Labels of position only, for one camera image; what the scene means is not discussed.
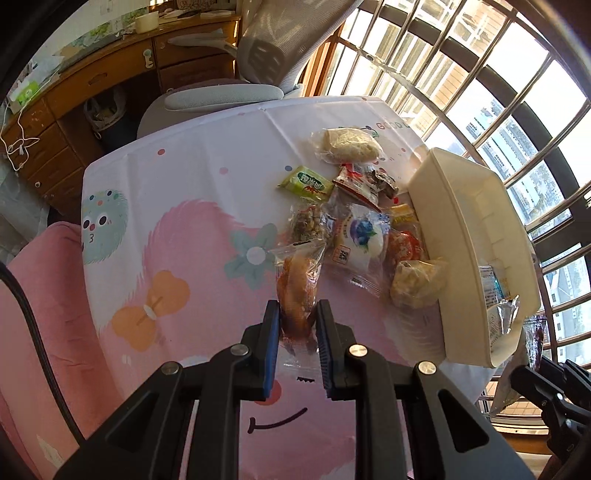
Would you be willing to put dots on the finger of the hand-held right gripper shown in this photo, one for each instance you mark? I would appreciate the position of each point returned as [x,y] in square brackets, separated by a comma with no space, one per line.
[572,371]
[549,397]

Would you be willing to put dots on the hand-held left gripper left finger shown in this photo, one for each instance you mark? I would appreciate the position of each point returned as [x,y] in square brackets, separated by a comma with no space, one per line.
[272,350]

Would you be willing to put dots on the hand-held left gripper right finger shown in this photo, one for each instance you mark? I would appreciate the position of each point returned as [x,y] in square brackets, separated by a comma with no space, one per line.
[324,350]

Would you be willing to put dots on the dark red snack packet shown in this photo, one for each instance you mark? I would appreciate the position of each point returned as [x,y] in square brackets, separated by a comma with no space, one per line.
[535,337]

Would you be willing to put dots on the brown bread clear packet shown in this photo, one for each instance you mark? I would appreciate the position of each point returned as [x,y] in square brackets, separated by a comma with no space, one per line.
[298,295]

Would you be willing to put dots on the puffed snack clear packet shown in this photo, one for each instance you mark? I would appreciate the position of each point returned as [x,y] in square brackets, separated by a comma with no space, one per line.
[418,281]

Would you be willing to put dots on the white blueberry print packet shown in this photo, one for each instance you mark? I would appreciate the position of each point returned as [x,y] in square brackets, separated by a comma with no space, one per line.
[362,240]

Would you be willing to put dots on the blue foil snack packet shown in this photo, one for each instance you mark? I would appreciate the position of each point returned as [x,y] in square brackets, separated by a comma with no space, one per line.
[490,279]

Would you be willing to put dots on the brown nut bar packet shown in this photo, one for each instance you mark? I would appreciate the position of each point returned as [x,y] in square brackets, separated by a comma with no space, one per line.
[307,221]

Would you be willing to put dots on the red orange snack packet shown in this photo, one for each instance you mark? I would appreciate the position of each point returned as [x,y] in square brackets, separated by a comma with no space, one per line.
[404,247]

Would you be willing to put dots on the green snack packet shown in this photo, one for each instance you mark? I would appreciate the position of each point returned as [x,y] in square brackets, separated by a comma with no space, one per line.
[307,183]

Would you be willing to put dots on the white plastic bin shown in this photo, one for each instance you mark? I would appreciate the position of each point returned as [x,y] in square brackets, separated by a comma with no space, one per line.
[466,221]

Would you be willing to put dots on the small yellow snack packet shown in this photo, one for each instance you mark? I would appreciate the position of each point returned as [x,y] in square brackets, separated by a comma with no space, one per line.
[402,213]

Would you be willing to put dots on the red packet with dark cake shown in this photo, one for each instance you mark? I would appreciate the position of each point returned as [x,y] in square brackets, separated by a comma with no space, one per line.
[364,182]

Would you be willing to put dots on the pink cartoon printed tablecloth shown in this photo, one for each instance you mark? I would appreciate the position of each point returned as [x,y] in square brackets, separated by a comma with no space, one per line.
[194,184]

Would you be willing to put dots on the pale noodle cake packet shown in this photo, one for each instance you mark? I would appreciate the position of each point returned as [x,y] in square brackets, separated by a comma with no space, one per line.
[348,145]

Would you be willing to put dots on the waste bin with bag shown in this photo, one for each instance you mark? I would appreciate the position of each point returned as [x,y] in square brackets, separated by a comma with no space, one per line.
[106,115]

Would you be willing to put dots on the white lace cover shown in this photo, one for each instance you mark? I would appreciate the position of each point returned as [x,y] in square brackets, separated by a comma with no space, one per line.
[18,207]

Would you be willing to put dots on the grey mesh office chair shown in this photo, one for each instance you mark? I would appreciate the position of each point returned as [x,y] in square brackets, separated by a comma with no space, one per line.
[272,50]

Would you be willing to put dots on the metal window grille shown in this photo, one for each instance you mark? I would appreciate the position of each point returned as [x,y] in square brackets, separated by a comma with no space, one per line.
[461,69]

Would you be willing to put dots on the wooden desk with drawers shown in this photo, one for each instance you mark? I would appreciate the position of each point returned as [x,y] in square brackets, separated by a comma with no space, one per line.
[106,69]

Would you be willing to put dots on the white round container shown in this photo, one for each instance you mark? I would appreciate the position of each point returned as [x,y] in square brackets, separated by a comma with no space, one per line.
[147,21]

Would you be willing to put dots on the green tissue box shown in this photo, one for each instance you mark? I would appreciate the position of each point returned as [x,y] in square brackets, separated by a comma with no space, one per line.
[23,94]

